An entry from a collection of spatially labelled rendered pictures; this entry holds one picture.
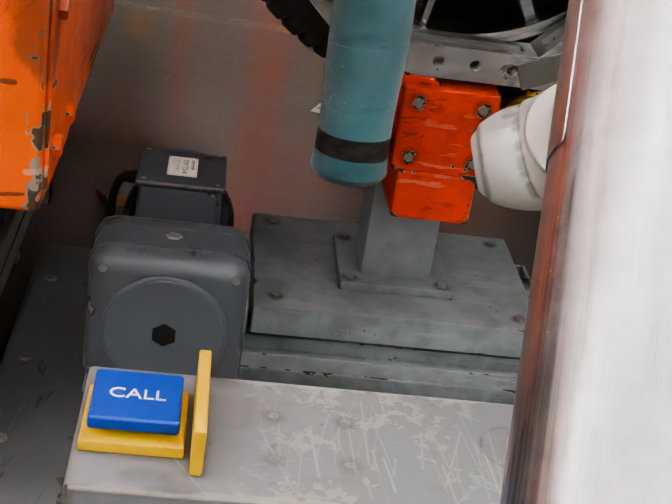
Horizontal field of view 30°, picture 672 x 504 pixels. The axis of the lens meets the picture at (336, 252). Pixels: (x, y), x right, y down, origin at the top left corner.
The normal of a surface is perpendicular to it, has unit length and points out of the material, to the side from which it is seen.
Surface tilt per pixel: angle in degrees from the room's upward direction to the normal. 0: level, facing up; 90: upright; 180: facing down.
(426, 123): 90
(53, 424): 0
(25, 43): 90
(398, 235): 90
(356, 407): 0
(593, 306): 51
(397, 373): 90
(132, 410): 0
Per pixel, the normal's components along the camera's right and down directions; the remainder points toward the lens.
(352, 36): -0.48, 0.31
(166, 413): 0.15, -0.89
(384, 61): 0.38, 0.47
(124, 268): 0.11, 0.07
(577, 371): -0.56, -0.42
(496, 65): 0.06, 0.44
